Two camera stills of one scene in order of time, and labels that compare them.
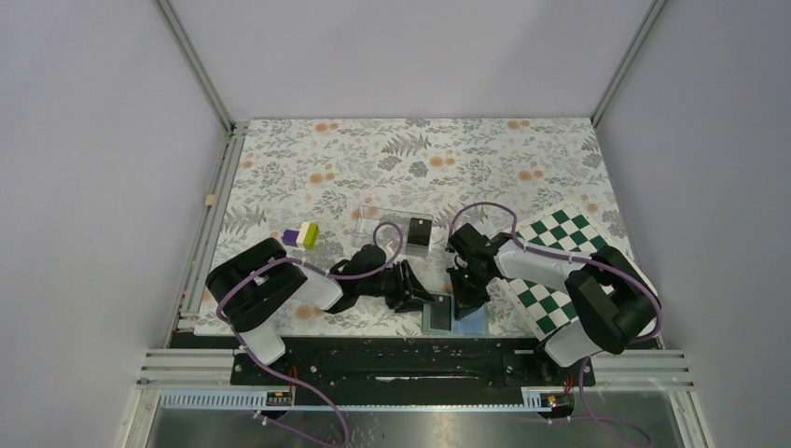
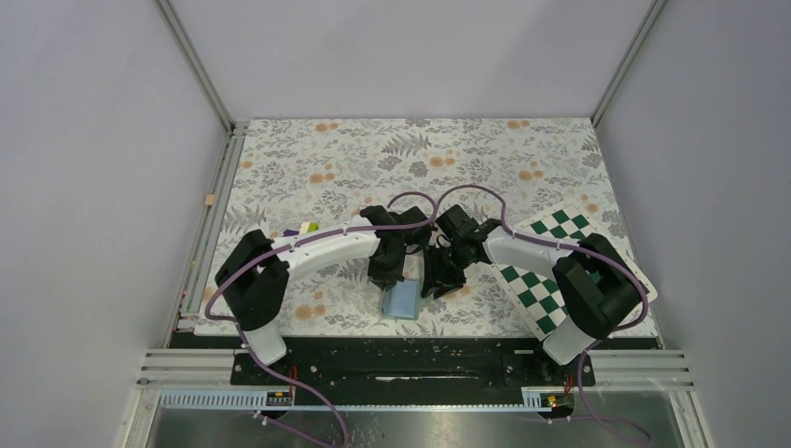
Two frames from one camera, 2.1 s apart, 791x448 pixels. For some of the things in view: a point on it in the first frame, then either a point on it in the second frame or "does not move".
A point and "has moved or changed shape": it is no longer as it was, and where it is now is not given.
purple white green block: x=307 y=236 does not move
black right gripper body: x=469 y=287 to x=446 y=265
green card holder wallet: x=438 y=317 has moved or changed shape
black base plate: x=402 y=364 does not move
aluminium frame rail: x=168 y=368 does not move
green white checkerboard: x=548 y=309 does not move
